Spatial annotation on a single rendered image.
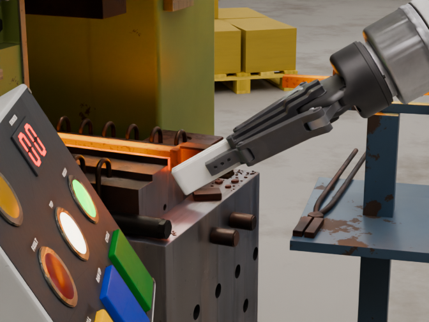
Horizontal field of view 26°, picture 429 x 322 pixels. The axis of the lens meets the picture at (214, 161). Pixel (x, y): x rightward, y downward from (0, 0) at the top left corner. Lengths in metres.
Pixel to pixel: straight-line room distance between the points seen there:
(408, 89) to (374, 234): 0.89
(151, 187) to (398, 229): 0.61
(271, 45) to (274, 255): 2.96
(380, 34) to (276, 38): 5.49
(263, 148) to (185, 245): 0.48
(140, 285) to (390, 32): 0.37
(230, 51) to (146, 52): 4.65
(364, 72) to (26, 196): 0.35
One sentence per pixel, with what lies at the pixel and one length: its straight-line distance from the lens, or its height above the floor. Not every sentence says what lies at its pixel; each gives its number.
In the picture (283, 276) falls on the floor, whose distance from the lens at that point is 3.48.
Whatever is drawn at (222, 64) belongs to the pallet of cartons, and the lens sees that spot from 6.34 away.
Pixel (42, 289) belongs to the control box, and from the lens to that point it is 0.76.
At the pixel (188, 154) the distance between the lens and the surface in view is 1.44.
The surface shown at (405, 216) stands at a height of 0.76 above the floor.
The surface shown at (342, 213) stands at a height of 0.76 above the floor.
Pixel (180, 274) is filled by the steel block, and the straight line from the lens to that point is 1.39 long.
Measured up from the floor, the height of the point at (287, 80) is 1.03.
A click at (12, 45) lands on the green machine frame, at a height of 1.20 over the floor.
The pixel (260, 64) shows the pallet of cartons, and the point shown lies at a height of 0.20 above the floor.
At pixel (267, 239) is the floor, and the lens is 3.82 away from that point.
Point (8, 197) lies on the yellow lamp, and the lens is 0.79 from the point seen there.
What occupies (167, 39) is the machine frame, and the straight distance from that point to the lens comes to 1.72.
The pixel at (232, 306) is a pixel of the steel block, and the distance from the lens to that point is 1.62.
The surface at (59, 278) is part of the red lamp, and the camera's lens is 0.80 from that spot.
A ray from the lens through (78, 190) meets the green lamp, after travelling 0.98.
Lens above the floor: 1.41
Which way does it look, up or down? 17 degrees down
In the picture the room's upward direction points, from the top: straight up
